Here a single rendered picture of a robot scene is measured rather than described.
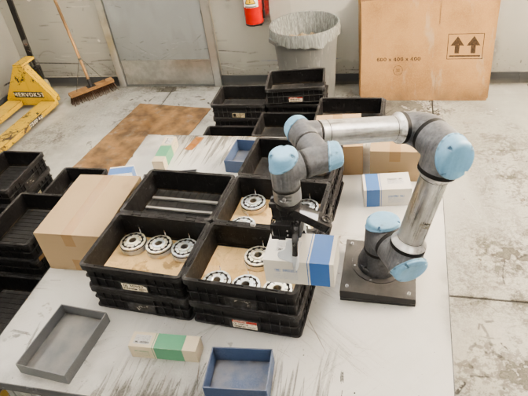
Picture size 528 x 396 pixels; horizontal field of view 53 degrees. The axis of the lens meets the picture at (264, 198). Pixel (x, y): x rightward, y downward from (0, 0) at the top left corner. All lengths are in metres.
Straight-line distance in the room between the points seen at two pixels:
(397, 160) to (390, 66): 2.24
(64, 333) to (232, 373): 0.67
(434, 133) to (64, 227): 1.45
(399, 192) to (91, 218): 1.28
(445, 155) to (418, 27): 3.08
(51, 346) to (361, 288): 1.12
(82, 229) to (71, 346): 0.45
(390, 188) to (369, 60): 2.41
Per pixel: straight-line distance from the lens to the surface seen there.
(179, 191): 2.35
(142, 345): 1.88
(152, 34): 5.21
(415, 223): 1.67
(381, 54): 4.57
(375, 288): 1.93
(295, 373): 1.77
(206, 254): 1.94
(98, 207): 2.28
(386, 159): 2.42
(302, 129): 1.43
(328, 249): 1.50
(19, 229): 3.10
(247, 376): 1.78
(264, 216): 2.12
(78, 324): 2.11
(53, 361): 2.05
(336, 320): 1.89
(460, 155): 1.54
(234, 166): 2.60
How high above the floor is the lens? 2.17
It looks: 37 degrees down
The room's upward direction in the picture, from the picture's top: 8 degrees counter-clockwise
